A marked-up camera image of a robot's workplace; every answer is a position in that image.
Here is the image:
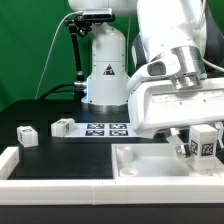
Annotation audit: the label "black base cables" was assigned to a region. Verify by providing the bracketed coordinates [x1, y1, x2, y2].
[37, 81, 88, 102]

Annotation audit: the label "grey camera on mount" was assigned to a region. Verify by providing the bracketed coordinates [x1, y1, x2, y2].
[82, 8, 113, 20]

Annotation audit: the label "white camera cable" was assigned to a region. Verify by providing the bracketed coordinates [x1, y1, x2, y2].
[34, 10, 84, 100]

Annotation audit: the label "white marker sheet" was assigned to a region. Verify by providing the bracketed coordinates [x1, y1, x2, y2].
[66, 123, 137, 138]

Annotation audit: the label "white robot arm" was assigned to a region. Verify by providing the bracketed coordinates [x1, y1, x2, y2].
[68, 0, 224, 159]

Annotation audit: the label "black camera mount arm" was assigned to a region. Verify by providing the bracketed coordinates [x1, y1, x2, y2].
[64, 15, 94, 82]

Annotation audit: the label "white square tabletop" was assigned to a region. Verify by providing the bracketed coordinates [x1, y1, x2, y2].
[111, 143, 224, 179]

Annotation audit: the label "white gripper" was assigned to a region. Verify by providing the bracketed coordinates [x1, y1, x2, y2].
[127, 59, 224, 158]

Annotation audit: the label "white U-shaped fence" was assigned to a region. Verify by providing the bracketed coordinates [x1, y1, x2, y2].
[0, 147, 224, 205]

